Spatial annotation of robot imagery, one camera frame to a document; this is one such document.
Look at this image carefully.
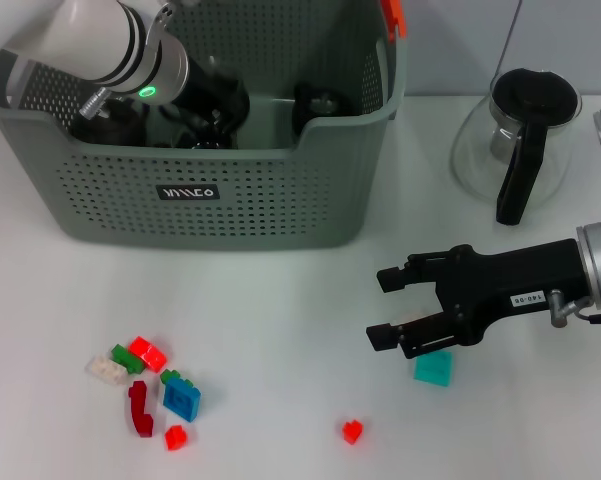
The thin grey wall cable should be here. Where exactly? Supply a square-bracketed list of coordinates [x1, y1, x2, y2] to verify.
[488, 0, 525, 86]

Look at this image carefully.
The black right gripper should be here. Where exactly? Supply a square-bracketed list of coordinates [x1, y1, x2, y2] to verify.
[366, 238, 594, 360]

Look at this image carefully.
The teal square building block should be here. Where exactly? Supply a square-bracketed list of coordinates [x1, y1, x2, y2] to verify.
[412, 349, 454, 389]

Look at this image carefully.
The small green building block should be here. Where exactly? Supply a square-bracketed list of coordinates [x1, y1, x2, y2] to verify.
[160, 369, 196, 387]

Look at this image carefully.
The grey-green perforated storage basket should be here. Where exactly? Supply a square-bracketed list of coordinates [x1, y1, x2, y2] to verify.
[0, 0, 410, 251]

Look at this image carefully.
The blue square building block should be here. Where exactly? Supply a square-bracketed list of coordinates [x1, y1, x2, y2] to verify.
[162, 378, 202, 424]

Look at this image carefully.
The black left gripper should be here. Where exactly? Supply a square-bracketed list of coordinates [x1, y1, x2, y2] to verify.
[172, 54, 251, 134]

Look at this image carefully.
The right arm gripper cable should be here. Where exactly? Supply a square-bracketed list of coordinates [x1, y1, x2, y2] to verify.
[549, 289, 601, 329]

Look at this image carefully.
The glass pitcher with black handle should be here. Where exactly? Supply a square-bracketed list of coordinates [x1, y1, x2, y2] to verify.
[449, 68, 584, 226]

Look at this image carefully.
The bright red-orange building block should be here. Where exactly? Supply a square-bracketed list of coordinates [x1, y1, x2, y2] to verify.
[128, 337, 168, 372]

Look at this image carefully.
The black clay teapot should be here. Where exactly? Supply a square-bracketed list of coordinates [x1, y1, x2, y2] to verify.
[69, 97, 149, 147]

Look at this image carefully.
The orange basket handle clip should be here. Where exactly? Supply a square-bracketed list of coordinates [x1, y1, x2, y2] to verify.
[379, 0, 408, 41]

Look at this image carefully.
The dark red curved block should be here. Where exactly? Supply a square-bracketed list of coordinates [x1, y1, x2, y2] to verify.
[127, 380, 157, 439]

